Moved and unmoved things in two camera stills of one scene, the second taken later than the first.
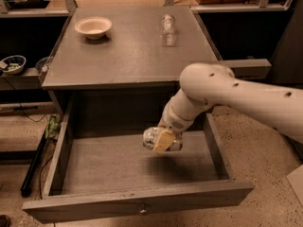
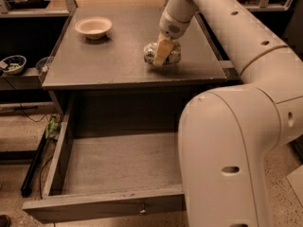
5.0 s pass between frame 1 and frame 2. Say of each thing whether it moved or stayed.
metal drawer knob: stayed
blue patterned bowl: stayed
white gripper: moved
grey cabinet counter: stayed
